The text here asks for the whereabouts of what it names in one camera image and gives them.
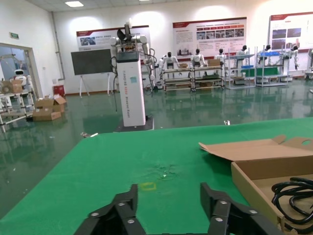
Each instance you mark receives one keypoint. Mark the grey metal shelf rack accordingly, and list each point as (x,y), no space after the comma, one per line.
(239,73)

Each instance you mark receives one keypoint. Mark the white pipe rack table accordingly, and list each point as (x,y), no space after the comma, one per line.
(17,107)

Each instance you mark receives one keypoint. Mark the white humanoid robot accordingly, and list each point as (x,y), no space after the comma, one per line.
(242,52)
(198,58)
(220,56)
(168,61)
(265,52)
(294,55)

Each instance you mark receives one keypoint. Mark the green exit sign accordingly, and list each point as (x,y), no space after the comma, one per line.
(14,35)

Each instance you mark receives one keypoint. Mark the opened cardboard floor box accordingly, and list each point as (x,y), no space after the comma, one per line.
(52,104)

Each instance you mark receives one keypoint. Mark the green table cloth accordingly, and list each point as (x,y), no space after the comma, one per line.
(97,171)

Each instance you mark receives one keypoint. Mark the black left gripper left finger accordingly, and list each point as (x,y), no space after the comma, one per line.
(117,218)

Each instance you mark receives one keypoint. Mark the small cardboard box on workbench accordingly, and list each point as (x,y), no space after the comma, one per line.
(183,65)

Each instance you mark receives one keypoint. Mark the wide red-topped wall poster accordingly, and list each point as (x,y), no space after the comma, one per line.
(210,29)

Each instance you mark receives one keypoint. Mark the dark display board on stand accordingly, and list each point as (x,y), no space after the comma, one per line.
(91,61)

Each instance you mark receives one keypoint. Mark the closed cardboard floor box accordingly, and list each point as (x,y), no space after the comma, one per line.
(46,115)

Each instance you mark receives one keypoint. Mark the cardboard box with tape roll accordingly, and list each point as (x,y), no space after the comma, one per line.
(12,86)

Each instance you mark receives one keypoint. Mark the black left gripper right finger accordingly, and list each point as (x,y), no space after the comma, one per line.
(227,218)

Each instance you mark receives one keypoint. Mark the pipe frame workbench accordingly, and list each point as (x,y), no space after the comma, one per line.
(207,78)
(177,79)

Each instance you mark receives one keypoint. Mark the open brown cardboard box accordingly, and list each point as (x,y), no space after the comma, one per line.
(256,151)

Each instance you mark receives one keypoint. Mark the metal cloth clip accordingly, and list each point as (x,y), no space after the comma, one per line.
(89,135)
(227,122)

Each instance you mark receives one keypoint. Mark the shelf rack with green panel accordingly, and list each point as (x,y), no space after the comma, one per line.
(269,72)

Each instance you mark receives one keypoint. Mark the small white round-headed robot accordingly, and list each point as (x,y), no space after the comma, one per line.
(20,77)

